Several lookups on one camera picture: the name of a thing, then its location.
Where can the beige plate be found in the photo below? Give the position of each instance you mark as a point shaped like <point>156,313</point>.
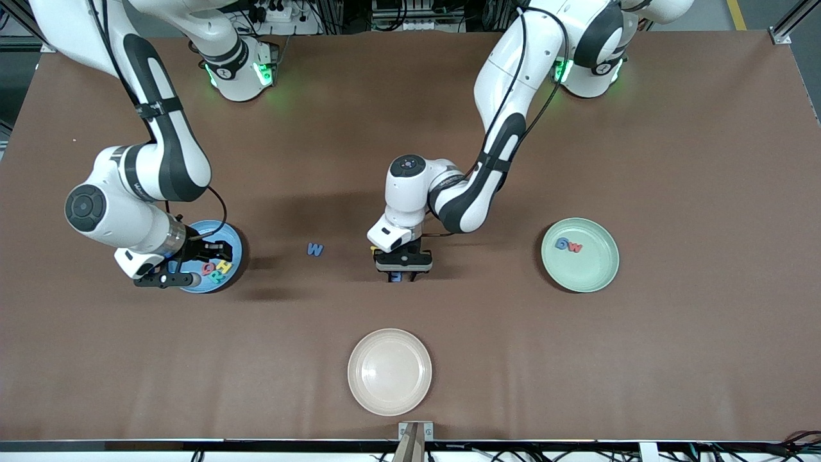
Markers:
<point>390,372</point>

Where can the green plate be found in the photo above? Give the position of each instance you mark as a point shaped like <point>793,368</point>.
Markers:
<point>590,269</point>

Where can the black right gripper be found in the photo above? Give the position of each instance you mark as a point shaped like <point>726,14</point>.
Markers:
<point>195,249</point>

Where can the red foam letter Q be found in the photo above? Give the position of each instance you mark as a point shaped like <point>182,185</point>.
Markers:
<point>204,268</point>

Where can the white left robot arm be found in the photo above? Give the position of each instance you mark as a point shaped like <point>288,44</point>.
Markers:
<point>513,70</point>

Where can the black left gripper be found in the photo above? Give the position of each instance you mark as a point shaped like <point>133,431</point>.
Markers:
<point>413,276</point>

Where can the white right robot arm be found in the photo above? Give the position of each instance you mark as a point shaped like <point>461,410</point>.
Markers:
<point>115,212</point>

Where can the blue foam letter g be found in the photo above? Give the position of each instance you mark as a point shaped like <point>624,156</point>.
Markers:
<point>558,244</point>

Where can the blue foam uppercase W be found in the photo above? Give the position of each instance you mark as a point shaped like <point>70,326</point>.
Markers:
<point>315,251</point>

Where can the aluminium frame post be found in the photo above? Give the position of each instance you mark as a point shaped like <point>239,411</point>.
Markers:
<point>48,38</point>
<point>786,32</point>

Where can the brown table cover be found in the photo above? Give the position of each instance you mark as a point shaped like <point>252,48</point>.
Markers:
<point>705,353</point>

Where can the long white power strip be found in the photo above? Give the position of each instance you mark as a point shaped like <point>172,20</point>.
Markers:
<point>417,25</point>

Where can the aluminium frame strut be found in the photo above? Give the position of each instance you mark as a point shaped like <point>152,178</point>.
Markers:
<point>497,13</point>
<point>333,13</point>

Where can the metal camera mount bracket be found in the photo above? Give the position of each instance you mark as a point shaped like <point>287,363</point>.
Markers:
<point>415,431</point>

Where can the yellow foam letter H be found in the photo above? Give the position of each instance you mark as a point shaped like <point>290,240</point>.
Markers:
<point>224,265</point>

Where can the white power strip with plugs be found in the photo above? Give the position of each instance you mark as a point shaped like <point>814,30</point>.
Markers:
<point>282,14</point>

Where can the blue plate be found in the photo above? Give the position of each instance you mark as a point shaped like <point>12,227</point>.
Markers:
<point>236,269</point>

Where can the red foam lowercase w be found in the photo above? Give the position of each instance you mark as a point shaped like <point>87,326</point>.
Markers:
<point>575,248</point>

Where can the teal foam letter R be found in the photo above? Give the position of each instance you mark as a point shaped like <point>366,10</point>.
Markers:
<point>217,278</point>

